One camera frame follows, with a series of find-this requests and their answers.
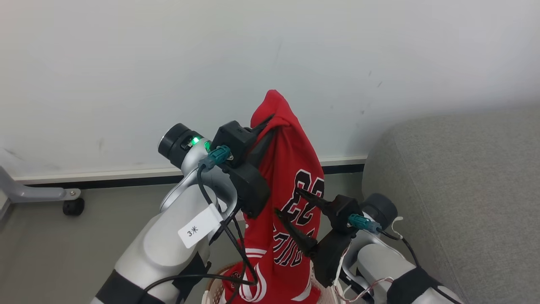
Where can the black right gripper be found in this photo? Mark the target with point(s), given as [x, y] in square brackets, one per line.
[331, 253]

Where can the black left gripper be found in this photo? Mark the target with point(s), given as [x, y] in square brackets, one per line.
[249, 190]

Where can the red basketball jersey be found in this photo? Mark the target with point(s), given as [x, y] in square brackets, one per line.
[282, 169]

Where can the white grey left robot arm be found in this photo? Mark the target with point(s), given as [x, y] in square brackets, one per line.
[160, 245]

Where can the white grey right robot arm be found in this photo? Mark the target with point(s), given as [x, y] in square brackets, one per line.
[379, 261]

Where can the cream perforated laundry basket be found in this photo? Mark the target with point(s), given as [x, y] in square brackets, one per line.
[213, 293]

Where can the white paper tag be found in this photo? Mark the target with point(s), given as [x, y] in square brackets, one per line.
[198, 226]

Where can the grey fabric sofa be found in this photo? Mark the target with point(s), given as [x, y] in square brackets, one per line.
[464, 190]

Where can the black white baseboard strip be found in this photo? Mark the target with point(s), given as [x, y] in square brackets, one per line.
[105, 178]

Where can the black caster wheel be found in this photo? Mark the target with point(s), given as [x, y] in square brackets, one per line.
[74, 207]

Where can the grey metal cart leg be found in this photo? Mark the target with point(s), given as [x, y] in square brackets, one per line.
[29, 194]

